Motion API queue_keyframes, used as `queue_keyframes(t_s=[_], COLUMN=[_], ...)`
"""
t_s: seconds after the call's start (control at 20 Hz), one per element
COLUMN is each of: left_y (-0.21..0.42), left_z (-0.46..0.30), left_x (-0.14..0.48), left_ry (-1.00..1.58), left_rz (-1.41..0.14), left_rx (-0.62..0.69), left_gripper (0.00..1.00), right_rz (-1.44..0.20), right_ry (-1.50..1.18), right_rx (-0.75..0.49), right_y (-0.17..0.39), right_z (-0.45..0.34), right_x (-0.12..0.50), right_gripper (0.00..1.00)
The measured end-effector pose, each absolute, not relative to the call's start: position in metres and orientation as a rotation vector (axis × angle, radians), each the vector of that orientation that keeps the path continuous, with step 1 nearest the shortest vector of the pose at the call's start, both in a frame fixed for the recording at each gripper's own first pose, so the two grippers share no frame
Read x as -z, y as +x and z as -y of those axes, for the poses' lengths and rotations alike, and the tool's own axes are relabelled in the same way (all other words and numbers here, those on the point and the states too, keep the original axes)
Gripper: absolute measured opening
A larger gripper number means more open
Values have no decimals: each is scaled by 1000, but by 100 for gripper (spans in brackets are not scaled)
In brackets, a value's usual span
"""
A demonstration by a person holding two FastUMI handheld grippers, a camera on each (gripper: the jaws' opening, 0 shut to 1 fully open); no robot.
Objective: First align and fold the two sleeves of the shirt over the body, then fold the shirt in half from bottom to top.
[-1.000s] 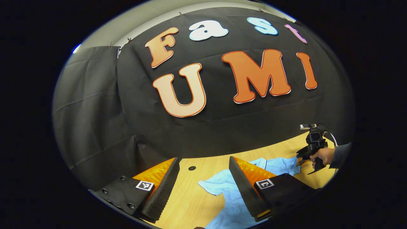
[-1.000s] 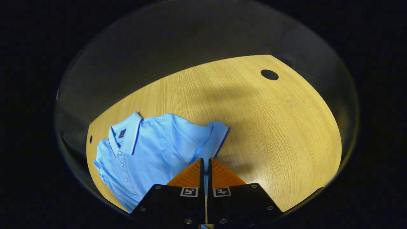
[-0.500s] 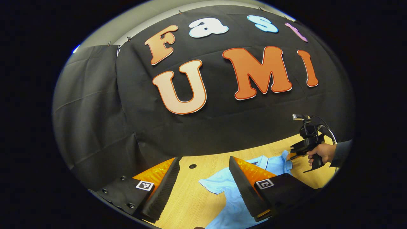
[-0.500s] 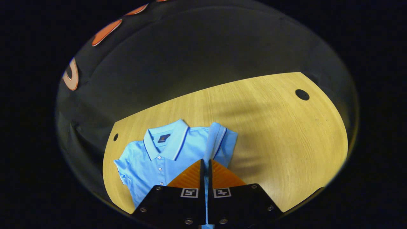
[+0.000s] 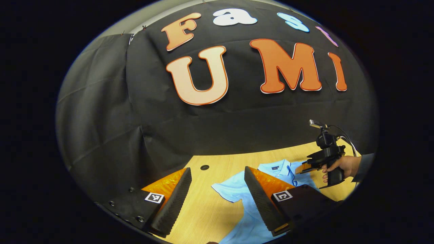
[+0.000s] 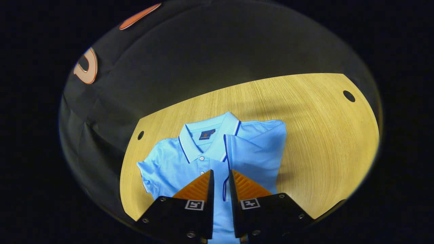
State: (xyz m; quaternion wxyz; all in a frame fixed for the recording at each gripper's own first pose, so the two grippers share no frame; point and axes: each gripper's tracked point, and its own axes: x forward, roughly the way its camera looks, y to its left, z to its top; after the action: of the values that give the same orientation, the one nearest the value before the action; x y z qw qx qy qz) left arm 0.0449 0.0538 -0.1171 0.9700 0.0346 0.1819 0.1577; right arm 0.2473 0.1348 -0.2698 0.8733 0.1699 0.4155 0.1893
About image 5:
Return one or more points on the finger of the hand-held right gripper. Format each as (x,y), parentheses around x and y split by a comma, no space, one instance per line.
(307,167)

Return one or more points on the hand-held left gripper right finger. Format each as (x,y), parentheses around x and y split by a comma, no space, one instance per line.
(262,203)

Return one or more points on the light blue T-shirt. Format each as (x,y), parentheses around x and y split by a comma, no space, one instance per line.
(251,223)

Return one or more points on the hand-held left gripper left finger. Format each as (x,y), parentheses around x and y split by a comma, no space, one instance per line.
(173,206)

